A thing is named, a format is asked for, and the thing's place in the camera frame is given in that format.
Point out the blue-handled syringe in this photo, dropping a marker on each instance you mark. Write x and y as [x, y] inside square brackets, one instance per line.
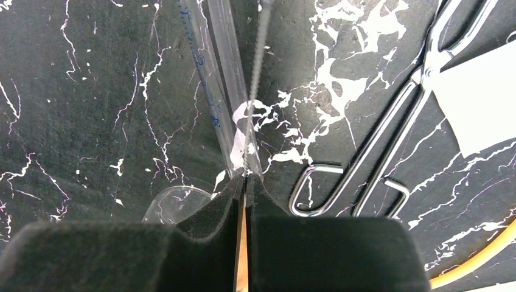
[210, 31]

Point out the glass beaker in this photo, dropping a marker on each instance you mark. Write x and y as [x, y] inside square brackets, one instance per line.
[175, 204]

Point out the white paper packet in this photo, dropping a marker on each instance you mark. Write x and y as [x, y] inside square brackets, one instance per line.
[478, 99]

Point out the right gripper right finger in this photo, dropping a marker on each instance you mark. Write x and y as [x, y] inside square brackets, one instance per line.
[288, 253]

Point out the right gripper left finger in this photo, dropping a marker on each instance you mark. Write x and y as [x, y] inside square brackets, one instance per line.
[197, 254]

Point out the amber rubber tubing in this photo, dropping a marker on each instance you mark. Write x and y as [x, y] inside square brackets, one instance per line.
[478, 260]

